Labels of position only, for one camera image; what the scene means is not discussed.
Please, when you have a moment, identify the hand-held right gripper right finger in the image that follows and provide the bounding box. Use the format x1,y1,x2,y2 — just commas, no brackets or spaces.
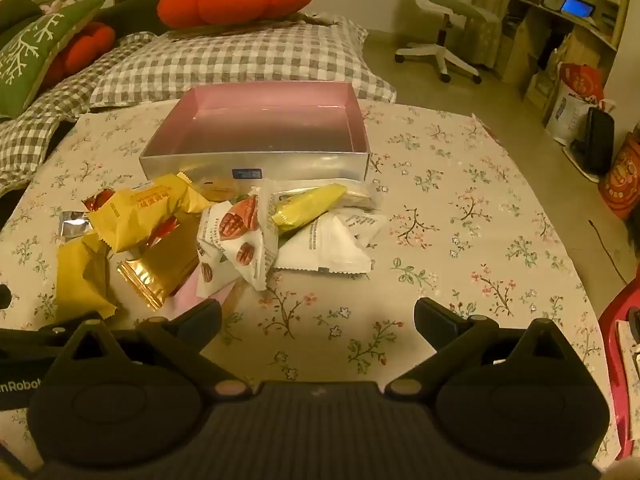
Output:
385,297,587,402

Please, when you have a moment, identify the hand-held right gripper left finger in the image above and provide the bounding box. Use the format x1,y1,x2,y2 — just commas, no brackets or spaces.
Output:
49,299,253,402

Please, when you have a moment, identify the pink snack packet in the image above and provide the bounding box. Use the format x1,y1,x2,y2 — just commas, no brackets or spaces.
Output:
167,259,237,307

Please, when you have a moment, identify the white nut-print snack packet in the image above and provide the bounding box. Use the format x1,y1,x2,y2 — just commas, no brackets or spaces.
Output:
195,242,242,301
197,194,279,292

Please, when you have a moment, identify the gold foil snack packet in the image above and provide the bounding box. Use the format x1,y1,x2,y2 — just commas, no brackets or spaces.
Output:
116,216,202,312

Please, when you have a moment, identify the plain yellow snack packet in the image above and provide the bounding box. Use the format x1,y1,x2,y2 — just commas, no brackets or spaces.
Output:
54,233,122,322

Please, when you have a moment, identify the plain white snack packet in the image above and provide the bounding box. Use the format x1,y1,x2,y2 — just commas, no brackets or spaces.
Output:
273,219,374,275
331,209,390,249

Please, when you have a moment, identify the yellow red-print snack packet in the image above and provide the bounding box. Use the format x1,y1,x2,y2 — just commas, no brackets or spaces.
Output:
89,171,212,254

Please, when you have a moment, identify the tan cookie snack packet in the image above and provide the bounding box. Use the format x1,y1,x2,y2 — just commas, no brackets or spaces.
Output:
192,174,247,207

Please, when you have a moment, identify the beige snack packet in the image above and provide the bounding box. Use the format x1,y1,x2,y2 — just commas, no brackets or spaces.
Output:
342,182,379,212

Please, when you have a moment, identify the silver foil snack packet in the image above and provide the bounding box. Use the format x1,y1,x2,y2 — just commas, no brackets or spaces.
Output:
58,209,95,239

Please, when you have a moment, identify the yellow-green snack packet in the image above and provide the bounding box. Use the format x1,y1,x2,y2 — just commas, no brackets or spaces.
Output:
271,183,349,232

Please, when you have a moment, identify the red foil snack packet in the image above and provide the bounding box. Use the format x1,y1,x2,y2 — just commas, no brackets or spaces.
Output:
81,189,117,212

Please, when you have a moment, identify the pink and silver cardboard box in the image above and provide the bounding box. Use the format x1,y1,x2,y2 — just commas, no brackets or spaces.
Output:
139,82,372,183

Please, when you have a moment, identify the orange-red printed bag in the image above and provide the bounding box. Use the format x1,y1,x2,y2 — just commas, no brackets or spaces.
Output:
597,129,640,222

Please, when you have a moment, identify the black upright device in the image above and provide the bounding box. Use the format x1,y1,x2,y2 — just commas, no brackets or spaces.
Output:
562,106,617,184

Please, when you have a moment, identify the red and white bag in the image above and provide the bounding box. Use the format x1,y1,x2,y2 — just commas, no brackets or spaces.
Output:
543,61,607,147

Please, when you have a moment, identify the grey checked blanket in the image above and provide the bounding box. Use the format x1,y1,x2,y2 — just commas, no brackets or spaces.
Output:
0,31,168,197

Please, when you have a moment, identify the grey checked pillow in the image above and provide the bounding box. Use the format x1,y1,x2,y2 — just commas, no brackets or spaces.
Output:
89,14,399,112

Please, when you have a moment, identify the small orange pumpkin pillow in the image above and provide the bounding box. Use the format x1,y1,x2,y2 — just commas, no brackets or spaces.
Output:
47,22,117,88

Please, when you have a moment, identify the white office chair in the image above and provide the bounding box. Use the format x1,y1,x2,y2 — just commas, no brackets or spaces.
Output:
394,0,502,86

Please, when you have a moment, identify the wooden desk with shelves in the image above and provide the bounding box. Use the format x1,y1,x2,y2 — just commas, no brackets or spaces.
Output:
492,0,635,107

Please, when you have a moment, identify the green pillow with white branches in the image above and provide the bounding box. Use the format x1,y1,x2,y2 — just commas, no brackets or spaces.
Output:
0,0,108,120

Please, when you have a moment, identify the tablet with blue screen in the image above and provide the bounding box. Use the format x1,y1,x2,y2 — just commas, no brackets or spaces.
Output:
558,0,597,19

